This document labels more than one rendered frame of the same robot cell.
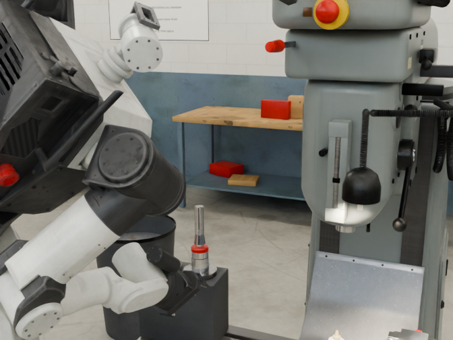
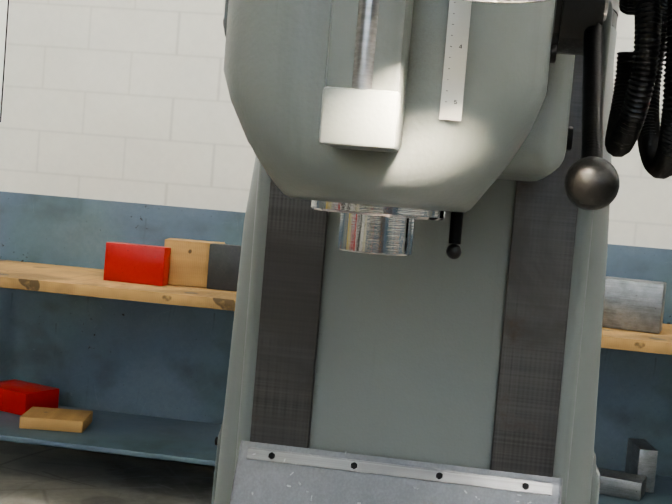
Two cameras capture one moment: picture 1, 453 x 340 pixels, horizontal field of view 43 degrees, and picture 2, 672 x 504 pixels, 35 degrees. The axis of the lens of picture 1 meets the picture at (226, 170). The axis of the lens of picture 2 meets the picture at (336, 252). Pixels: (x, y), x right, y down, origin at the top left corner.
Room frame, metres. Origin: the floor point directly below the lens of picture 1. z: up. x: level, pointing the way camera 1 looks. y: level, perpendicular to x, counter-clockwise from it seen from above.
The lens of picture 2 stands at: (0.59, -0.07, 1.31)
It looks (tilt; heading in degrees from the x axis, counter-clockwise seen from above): 3 degrees down; 345
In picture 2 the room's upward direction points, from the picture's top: 5 degrees clockwise
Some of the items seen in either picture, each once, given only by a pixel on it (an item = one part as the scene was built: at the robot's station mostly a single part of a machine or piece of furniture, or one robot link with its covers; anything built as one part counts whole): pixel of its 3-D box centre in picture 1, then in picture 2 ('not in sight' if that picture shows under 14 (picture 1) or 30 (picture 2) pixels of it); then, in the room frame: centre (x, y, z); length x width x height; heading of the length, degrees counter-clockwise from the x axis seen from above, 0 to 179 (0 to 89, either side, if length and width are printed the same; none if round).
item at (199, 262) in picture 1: (199, 259); not in sight; (1.43, 0.07, 1.13); 0.05 x 0.05 x 0.06
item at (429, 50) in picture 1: (424, 59); not in sight; (1.26, -0.42, 1.66); 0.12 x 0.04 x 0.04; 157
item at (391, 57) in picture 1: (359, 50); not in sight; (1.29, -0.29, 1.68); 0.34 x 0.24 x 0.10; 157
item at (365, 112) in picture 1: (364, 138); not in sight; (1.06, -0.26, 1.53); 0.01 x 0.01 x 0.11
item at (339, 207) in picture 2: not in sight; (378, 208); (1.25, -0.27, 1.31); 0.09 x 0.09 x 0.01
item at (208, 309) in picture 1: (183, 300); not in sight; (1.45, 0.12, 1.00); 0.22 x 0.12 x 0.20; 70
